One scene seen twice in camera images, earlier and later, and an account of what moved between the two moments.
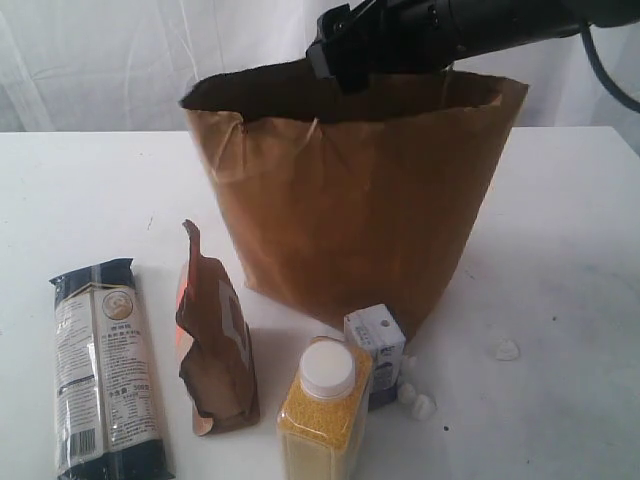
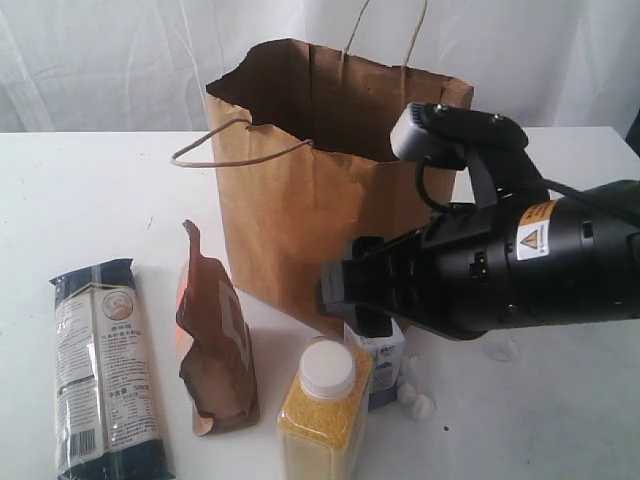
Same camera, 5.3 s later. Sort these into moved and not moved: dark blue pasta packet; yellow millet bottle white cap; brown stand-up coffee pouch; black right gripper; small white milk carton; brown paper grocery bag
Moved: brown paper grocery bag; black right gripper
Not moved: brown stand-up coffee pouch; small white milk carton; yellow millet bottle white cap; dark blue pasta packet
